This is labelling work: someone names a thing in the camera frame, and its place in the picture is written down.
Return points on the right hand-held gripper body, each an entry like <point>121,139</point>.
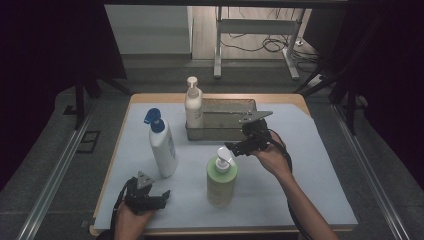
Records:
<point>256,140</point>

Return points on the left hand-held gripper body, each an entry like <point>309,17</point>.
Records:
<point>141,200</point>

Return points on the grey metal mesh basket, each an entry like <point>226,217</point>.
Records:
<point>220,133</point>

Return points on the green bottle with white pump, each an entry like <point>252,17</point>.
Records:
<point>220,183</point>

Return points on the white bottle with blue pump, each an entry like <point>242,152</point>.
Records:
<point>163,150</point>

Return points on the cream pump bottle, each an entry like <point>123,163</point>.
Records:
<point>194,106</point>

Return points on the person's left hand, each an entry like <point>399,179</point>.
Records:
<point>128,223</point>

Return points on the person's right hand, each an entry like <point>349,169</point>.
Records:
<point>275,160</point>

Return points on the pale blue table mat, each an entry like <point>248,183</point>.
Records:
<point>250,213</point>

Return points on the white power strip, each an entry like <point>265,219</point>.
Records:
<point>316,81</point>

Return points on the black metal stand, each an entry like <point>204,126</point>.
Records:
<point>350,106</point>
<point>79,100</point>

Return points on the black overhead beam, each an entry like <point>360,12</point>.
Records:
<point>226,2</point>

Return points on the white cabinet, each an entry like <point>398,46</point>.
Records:
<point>150,30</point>

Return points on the dark curtain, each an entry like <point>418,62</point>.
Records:
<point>390,66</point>
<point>40,66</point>

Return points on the aluminium floor rail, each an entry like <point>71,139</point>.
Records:
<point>56,176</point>
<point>366,173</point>

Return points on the white metal desk frame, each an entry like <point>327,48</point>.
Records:
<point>256,26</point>

